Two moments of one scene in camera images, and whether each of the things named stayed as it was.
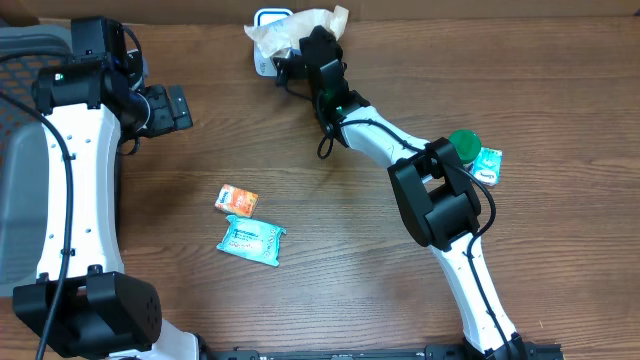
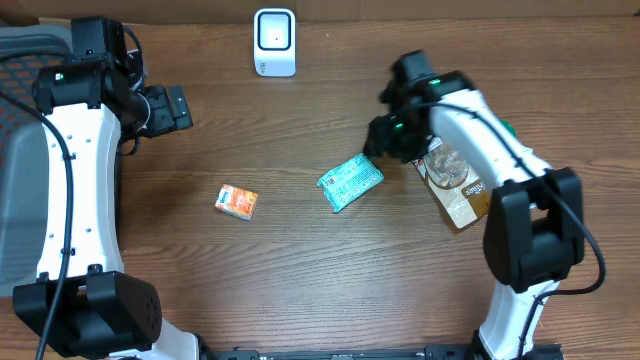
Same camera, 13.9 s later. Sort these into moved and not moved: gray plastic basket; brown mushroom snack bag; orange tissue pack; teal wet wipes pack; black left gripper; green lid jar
Moved: brown mushroom snack bag; teal wet wipes pack; green lid jar
Not moved: gray plastic basket; orange tissue pack; black left gripper
